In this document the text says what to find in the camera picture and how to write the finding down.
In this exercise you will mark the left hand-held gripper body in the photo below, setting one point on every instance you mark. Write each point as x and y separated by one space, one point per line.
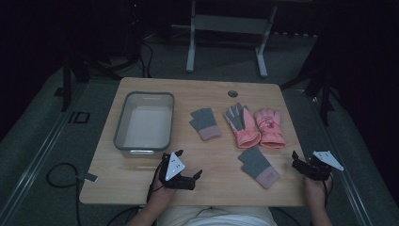
174 168

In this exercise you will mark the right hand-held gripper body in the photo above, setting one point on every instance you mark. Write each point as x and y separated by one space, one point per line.
318 169

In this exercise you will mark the grey pink sock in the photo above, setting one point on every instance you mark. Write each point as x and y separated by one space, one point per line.
205 124
258 166

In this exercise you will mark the grey plastic storage bin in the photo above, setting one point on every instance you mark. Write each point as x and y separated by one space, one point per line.
147 125

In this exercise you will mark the pink ski glove grey palm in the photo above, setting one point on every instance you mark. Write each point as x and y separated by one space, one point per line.
243 128

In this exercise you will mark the person's right hand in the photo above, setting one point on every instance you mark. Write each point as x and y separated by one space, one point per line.
315 191

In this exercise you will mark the person's left hand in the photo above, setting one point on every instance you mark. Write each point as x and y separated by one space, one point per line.
161 194

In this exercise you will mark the person's light clothing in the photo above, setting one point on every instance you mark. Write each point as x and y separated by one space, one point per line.
216 218

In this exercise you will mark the black metal stand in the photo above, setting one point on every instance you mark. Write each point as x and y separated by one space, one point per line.
316 88
81 69

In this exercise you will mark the grey tape piece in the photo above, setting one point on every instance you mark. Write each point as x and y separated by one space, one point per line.
87 177

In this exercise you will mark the metal floor rail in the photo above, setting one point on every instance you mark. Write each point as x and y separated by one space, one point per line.
342 169
40 157

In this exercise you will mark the black rectangular floor bracket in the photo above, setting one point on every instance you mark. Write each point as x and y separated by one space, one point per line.
79 117

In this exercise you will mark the white desk frame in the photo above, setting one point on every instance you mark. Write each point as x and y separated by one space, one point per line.
229 25

